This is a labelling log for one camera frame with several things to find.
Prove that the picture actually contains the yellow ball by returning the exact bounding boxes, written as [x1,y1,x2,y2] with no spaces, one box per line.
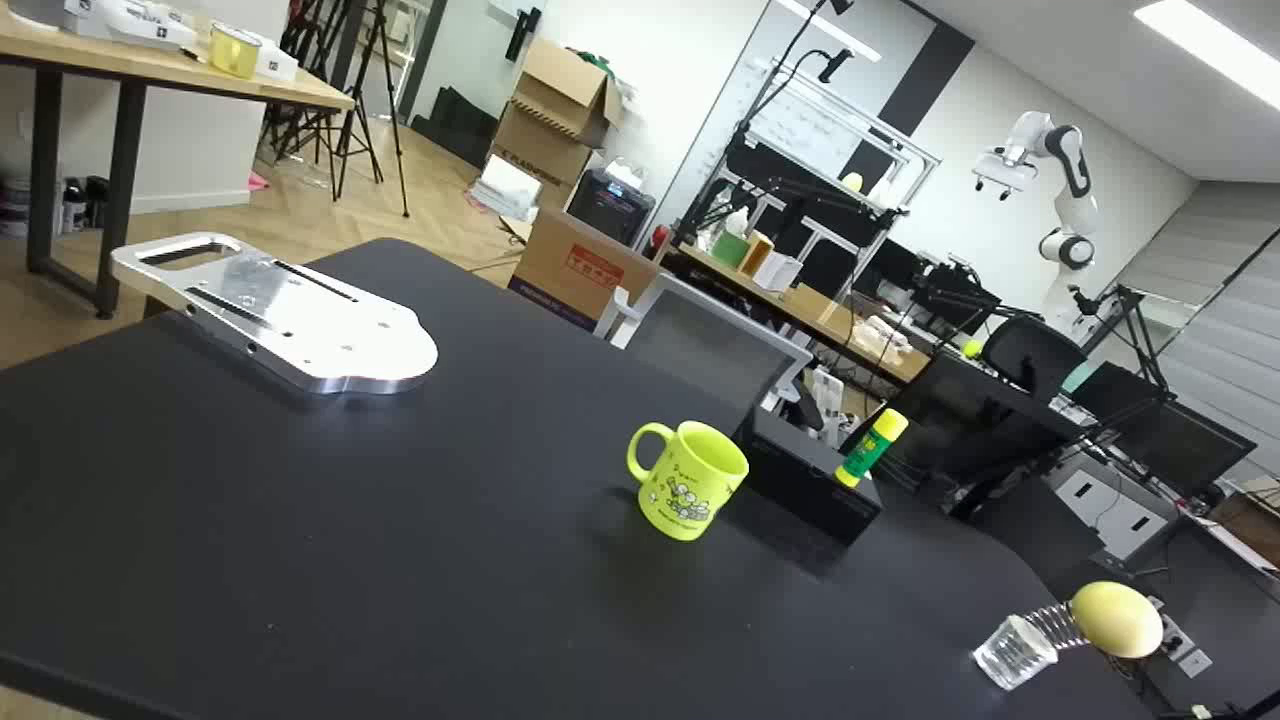
[1069,578,1164,661]

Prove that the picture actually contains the silver metal mounting plate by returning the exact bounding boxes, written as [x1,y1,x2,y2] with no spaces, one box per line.
[114,233,441,397]

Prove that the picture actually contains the yellow green glue stick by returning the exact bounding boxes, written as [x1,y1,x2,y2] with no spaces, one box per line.
[838,403,908,486]

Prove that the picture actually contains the white robot arm on wall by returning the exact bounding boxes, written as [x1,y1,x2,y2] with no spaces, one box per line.
[972,110,1101,270]

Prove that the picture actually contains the clear glass jar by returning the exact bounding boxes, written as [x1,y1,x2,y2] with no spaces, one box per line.
[972,616,1062,693]

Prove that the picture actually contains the wooden table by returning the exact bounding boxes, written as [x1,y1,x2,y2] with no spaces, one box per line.
[0,0,351,321]

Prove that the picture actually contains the black box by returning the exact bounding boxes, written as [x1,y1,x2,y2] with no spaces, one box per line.
[729,410,884,547]

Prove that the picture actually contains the grey monitor back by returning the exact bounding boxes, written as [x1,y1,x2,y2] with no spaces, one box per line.
[596,270,813,417]

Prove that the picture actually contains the stacked cardboard boxes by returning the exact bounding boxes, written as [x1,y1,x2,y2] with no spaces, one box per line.
[492,35,624,182]

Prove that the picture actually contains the cardboard box with red print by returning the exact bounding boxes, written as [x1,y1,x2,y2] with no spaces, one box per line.
[509,209,660,329]

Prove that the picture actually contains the green mug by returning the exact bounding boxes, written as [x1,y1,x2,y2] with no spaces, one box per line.
[624,418,752,543]

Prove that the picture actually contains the black tripod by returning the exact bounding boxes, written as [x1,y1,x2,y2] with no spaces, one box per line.
[268,0,407,194]

